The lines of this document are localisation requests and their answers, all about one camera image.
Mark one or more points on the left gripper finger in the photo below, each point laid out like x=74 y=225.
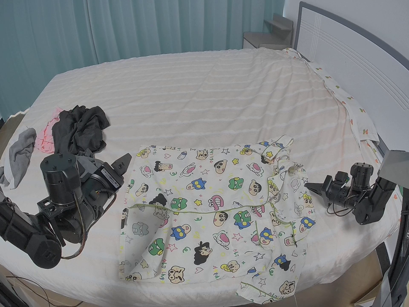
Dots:
x=122 y=164

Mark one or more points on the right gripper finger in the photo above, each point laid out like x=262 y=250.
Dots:
x=314 y=189

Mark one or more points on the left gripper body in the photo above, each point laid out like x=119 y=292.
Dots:
x=107 y=179

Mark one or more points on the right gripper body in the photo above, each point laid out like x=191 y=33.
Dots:
x=334 y=193

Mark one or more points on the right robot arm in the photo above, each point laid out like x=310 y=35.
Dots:
x=380 y=190

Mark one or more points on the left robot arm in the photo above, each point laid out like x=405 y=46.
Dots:
x=28 y=227

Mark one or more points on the bed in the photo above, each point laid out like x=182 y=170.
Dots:
x=204 y=101

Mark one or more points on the black garment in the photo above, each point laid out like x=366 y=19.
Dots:
x=80 y=129

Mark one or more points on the pink garment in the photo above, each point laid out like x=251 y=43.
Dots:
x=44 y=138

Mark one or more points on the grey garment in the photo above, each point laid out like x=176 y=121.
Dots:
x=19 y=153

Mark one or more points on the white printed pyjama top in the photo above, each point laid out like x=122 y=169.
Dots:
x=204 y=203

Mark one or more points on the blue-green curtain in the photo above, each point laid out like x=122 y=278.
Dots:
x=96 y=21

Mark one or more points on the pale wooden bedside table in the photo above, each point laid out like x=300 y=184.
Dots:
x=259 y=39

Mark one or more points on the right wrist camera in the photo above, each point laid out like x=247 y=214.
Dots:
x=341 y=177

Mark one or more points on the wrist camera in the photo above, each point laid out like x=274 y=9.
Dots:
x=86 y=164
x=341 y=177

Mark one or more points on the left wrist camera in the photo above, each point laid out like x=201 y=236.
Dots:
x=86 y=164

